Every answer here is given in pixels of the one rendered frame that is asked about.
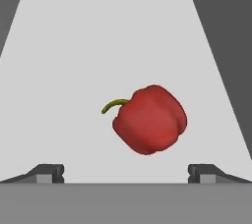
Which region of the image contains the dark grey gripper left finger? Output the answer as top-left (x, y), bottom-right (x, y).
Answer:
top-left (0, 163), bottom-right (66, 185)

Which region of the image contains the red bell pepper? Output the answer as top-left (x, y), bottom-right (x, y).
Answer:
top-left (100, 84), bottom-right (189, 156)

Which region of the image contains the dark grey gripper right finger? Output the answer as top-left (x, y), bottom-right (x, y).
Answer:
top-left (187, 163), bottom-right (252, 185)

